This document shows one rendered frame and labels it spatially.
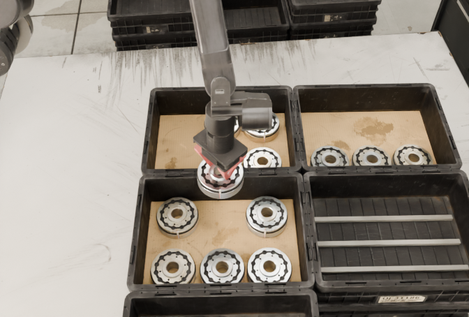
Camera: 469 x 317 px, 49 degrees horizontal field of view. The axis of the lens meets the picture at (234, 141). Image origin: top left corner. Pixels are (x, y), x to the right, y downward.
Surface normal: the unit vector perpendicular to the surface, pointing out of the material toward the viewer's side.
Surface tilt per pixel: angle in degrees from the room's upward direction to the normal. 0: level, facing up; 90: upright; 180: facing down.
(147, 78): 0
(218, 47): 49
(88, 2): 0
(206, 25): 62
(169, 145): 0
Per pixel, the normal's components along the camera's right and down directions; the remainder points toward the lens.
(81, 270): -0.01, -0.63
